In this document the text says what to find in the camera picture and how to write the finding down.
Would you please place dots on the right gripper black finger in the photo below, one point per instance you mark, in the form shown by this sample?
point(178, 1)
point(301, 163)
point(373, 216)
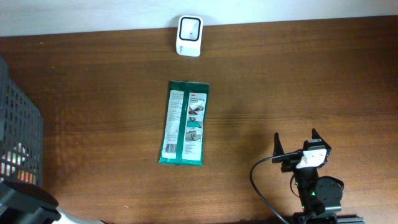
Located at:
point(278, 149)
point(315, 134)

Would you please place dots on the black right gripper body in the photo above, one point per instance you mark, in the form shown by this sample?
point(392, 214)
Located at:
point(290, 167)

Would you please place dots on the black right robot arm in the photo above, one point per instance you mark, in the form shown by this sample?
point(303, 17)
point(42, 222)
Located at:
point(320, 197)

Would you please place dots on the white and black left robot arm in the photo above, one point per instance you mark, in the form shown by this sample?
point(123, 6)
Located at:
point(23, 203)

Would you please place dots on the white barcode scanner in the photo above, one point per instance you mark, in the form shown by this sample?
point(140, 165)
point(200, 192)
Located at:
point(189, 36)

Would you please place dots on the dark grey plastic basket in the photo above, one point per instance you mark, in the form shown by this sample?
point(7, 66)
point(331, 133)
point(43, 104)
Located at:
point(21, 134)

